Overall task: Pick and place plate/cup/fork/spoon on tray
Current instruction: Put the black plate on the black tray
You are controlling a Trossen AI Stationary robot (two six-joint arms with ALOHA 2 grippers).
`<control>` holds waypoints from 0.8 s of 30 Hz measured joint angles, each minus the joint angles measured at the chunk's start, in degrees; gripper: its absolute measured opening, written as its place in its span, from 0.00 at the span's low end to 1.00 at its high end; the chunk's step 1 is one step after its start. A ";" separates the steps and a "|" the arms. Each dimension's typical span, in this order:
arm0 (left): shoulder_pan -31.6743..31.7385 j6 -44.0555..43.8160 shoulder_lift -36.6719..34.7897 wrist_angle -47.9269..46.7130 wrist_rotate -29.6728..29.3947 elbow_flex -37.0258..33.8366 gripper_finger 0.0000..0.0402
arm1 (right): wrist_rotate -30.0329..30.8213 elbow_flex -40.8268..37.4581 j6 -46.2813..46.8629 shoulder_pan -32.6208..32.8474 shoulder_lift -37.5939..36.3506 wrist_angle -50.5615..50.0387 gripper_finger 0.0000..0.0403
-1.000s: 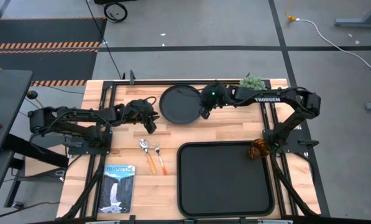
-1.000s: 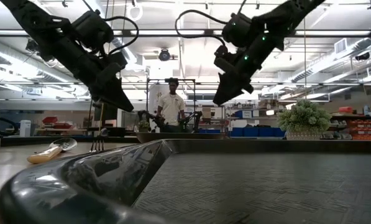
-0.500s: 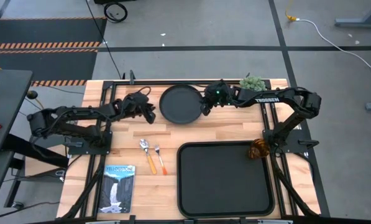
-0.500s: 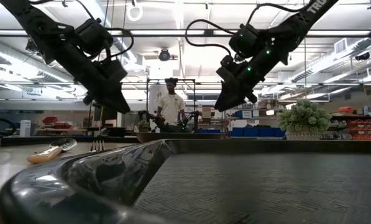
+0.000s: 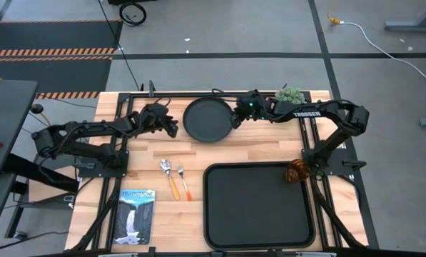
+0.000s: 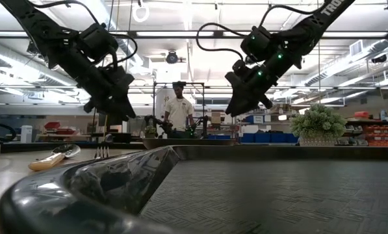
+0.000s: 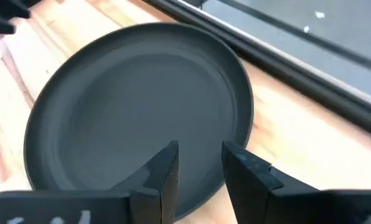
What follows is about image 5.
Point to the amber glass cup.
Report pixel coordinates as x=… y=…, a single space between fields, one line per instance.
x=296 y=170

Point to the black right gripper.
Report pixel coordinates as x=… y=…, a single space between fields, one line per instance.
x=252 y=105

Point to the grey metal table leg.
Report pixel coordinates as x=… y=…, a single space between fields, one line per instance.
x=412 y=25

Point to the Yellowstone waterfall book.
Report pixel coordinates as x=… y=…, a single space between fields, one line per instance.
x=134 y=217

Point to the black round knob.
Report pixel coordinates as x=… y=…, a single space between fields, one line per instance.
x=36 y=108

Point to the black hazard-striped floor mat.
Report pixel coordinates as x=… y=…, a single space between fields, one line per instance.
x=55 y=35

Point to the dark grey side desk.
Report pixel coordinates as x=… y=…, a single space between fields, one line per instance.
x=5 y=118

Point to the black rectangular tray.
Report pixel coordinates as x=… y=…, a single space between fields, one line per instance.
x=250 y=207

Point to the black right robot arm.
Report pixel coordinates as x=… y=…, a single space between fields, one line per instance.
x=305 y=114

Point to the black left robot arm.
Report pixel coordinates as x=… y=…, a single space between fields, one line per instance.
x=91 y=129

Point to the green artificial plant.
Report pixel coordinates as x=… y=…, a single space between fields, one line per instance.
x=289 y=95

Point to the black round plate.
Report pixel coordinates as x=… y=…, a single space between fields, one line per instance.
x=207 y=119

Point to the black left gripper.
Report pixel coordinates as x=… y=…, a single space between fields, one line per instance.
x=155 y=116

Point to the black metal table frame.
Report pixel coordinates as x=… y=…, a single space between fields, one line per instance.
x=180 y=94

